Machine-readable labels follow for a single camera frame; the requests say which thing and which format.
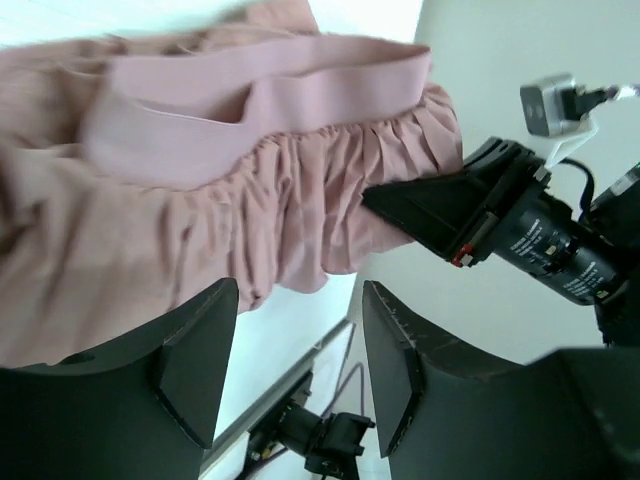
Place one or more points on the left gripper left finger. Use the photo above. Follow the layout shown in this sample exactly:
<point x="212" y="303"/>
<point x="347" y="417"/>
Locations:
<point x="141" y="406"/>

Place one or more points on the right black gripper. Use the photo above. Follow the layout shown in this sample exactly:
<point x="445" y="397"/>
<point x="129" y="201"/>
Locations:
<point x="499" y="205"/>

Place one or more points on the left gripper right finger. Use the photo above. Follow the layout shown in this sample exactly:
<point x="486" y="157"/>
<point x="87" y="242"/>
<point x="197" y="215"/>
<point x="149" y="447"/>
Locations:
<point x="446" y="409"/>

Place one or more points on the pink ruffled skirt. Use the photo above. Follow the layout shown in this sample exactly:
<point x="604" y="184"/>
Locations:
<point x="136" y="172"/>

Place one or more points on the silver aluminium table rail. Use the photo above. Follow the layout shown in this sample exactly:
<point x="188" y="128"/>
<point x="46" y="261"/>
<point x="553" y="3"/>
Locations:
<point x="225" y="460"/>

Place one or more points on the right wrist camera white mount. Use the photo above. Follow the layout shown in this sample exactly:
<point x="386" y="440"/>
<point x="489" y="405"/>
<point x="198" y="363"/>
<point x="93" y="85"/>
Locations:
<point x="555" y="134"/>

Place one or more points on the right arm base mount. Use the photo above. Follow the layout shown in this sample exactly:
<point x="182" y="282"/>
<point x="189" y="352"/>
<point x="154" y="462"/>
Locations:
<point x="328" y="443"/>

